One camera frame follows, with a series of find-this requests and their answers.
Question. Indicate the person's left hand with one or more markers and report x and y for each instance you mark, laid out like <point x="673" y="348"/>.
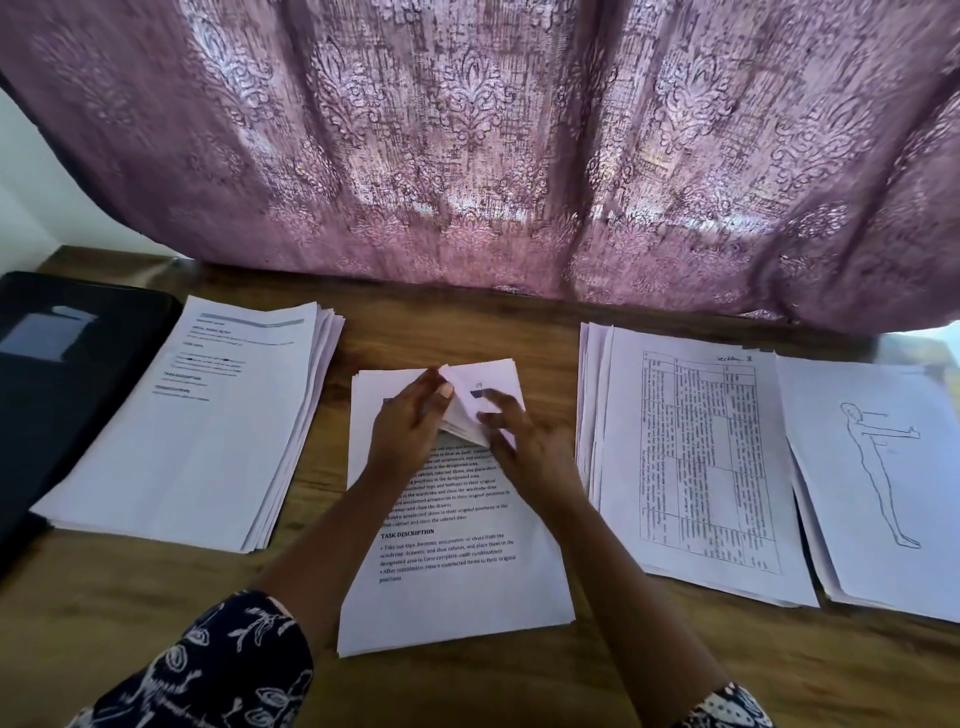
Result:
<point x="408" y="432"/>

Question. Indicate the person's right hand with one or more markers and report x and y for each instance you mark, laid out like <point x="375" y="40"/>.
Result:
<point x="533" y="458"/>

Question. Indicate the stack with dark header bar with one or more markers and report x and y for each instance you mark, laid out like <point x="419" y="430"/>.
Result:
<point x="450" y="570"/>

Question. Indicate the table-print paper pile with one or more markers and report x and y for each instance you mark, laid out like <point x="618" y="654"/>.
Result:
<point x="705" y="465"/>

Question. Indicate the stack of printed papers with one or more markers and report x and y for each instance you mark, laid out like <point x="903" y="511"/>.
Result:
<point x="188" y="428"/>

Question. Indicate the black folder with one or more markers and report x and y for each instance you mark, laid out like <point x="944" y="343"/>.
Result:
<point x="68" y="405"/>

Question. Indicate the person's left forearm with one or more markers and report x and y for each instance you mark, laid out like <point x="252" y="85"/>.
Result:
<point x="330" y="548"/>

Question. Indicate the person's right forearm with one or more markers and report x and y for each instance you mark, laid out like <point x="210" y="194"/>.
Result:
<point x="645" y="623"/>

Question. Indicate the pink patterned curtain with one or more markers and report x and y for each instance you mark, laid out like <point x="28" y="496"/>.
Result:
<point x="495" y="150"/>

